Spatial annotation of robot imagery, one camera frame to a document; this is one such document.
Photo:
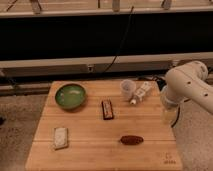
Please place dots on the white squeeze bottle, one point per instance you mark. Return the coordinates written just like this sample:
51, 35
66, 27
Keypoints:
141, 92

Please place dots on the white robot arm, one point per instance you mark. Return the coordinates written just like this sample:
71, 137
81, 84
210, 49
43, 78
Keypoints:
186, 81

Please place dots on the clear plastic cup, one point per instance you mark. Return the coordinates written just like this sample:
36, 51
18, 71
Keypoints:
127, 88

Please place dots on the brown chocolate bar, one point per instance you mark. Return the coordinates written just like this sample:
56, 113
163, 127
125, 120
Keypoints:
107, 110

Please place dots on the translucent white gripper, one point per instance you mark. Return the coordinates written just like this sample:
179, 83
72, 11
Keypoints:
169, 113

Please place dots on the green ceramic bowl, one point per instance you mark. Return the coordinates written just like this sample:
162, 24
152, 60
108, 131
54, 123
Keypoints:
70, 96

